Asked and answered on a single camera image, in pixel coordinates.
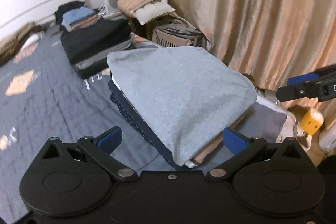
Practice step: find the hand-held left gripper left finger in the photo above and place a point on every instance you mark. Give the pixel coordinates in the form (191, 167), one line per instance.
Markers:
(111, 138)

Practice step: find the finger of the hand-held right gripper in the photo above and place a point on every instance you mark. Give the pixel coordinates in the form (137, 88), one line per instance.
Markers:
(294, 92)
(302, 79)

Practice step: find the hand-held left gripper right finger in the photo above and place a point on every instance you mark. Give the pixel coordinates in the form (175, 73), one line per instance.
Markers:
(235, 140)

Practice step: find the grey t-shirt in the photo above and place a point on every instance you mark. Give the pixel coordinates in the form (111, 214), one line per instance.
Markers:
(183, 95)

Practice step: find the folded dotted clothes stack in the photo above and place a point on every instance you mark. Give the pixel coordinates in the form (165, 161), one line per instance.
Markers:
(131, 113)

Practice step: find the yellow plastic block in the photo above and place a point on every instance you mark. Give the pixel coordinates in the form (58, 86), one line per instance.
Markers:
(311, 121)

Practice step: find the white round object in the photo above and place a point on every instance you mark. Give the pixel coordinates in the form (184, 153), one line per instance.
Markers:
(328, 138)

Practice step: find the beige curtain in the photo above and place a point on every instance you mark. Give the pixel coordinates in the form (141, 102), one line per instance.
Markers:
(249, 16)

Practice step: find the folded black sweater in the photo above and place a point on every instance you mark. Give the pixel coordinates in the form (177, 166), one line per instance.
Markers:
(92, 40)

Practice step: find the grey plastic crate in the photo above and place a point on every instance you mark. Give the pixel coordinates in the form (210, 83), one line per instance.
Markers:
(176, 35)

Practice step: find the small white pillow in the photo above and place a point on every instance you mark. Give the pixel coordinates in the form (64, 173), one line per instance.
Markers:
(32, 39)

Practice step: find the folded blue garment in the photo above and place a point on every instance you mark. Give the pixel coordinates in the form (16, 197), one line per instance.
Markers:
(78, 15)

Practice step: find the white cushion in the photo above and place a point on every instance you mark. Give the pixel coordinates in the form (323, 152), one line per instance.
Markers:
(155, 11)

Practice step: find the folded khaki garment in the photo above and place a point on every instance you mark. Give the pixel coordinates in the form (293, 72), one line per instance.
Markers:
(13, 43)

